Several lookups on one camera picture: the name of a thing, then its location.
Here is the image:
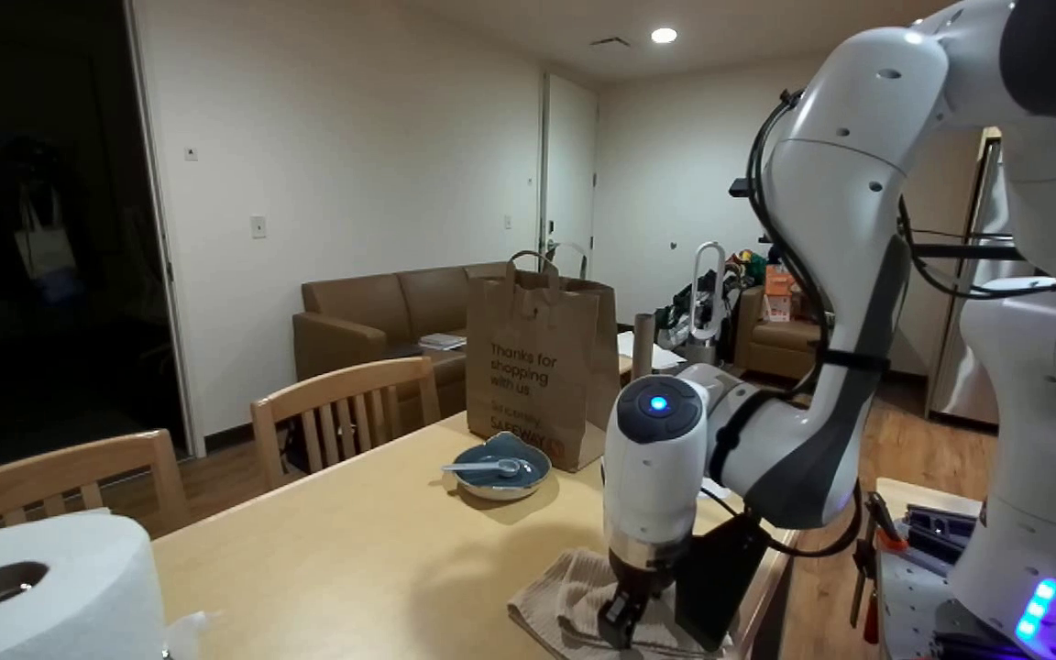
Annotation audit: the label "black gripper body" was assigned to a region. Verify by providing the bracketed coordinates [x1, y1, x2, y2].
[596, 537, 685, 648]

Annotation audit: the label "beige ribbed cloth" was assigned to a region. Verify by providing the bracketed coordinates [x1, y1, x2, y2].
[505, 551, 719, 660]

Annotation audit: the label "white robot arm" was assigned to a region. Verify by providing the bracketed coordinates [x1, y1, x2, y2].
[596, 0, 1056, 660]

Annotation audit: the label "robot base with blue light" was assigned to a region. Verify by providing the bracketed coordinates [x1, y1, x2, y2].
[947, 295, 1056, 660]

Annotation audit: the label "blue ceramic bowl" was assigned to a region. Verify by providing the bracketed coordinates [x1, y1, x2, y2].
[447, 432, 548, 504]

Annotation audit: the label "white plastic spoon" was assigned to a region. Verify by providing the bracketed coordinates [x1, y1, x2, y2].
[449, 457, 531, 477]

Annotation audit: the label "orange black clamp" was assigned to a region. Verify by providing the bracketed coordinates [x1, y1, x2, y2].
[849, 493, 906, 646]

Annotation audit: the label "brown paper bag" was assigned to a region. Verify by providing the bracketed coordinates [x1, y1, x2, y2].
[466, 253, 619, 473]

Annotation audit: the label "cardboard tube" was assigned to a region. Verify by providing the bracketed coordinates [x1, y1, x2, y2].
[629, 313, 655, 377]

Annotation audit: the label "wooden chair behind table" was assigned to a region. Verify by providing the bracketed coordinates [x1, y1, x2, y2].
[248, 355, 438, 488]

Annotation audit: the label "brown sofa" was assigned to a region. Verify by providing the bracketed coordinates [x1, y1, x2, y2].
[293, 259, 505, 377]

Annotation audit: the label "light wooden chair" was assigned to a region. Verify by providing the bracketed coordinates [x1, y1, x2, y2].
[0, 429, 185, 529]

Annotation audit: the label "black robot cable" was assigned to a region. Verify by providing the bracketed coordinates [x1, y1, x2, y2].
[697, 85, 872, 560]

